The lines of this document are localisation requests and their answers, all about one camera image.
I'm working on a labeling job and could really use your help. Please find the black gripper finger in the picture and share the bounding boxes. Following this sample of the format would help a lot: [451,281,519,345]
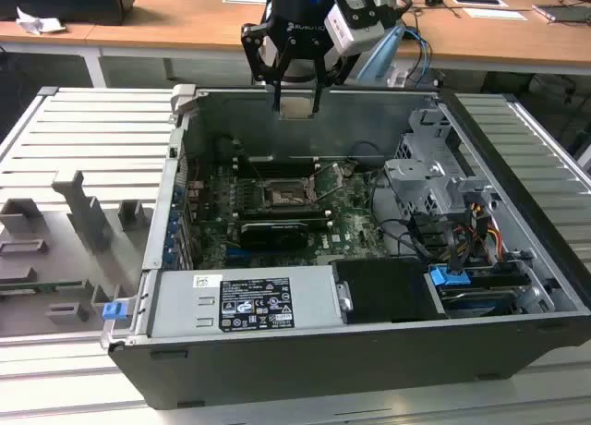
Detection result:
[309,37,359,115]
[240,22,296,115]

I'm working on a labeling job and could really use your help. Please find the silver CPU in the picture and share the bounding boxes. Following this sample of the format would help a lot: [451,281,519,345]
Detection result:
[278,95,320,120]

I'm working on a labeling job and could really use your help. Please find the metal socket cover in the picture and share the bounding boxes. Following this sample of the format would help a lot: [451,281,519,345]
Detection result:
[311,164,346,202]

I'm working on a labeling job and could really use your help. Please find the CPU socket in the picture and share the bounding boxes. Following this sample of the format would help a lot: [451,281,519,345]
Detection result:
[260,177,320,213]

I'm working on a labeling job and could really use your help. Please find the grey plastic case latch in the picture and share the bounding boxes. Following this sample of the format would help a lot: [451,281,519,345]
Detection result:
[170,83,199,116]

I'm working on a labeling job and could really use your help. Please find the wooden office desk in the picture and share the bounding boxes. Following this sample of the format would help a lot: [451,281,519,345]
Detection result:
[85,0,591,91]
[0,20,108,89]

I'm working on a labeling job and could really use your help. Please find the grey metal drive cage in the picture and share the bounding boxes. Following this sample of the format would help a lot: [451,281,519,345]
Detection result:
[382,108,500,223]

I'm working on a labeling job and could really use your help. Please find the green motherboard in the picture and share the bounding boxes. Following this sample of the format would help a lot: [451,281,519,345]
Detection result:
[187,159,393,269]

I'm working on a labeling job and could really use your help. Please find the black graphics card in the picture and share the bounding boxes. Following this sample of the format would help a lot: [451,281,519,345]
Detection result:
[238,219,309,251]

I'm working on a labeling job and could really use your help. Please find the white paper sheet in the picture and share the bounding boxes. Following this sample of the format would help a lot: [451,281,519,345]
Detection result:
[463,7,530,22]

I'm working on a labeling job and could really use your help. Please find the blue disk carrier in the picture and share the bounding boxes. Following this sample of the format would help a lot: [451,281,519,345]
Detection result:
[428,265,470,287]

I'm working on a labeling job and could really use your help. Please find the grey power supply unit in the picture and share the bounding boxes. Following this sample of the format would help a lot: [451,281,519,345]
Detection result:
[150,263,353,338]

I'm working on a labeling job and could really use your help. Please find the black monitor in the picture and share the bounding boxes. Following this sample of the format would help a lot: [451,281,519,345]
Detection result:
[0,0,136,27]

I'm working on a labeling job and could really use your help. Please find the crumpled white paper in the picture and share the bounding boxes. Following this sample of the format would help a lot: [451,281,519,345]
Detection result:
[16,6,66,36]

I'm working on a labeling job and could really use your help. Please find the hard disk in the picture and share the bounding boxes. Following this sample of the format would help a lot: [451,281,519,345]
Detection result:
[438,284,524,318]

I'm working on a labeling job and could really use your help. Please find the grey parts rack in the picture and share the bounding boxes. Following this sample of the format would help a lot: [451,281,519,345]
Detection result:
[0,168,158,338]

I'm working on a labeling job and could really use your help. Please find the grey laptop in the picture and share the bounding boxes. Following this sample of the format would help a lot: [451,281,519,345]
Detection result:
[533,2,591,25]

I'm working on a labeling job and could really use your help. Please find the black PC case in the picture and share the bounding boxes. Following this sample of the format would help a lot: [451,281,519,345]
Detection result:
[100,83,591,410]

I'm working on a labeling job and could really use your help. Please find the blue case latch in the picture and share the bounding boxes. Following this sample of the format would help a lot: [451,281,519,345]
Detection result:
[102,301,127,322]

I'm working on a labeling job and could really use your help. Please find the green RAM stick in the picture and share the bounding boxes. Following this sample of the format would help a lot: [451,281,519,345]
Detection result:
[0,280,89,294]

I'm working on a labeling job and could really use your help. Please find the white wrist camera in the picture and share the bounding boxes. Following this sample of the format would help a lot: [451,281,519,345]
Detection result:
[325,0,385,56]

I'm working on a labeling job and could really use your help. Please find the blue cable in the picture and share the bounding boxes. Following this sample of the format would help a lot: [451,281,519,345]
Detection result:
[400,25,434,90]

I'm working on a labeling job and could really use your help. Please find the coloured wire bundle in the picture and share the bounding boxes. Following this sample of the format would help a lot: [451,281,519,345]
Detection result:
[445,201,505,265]

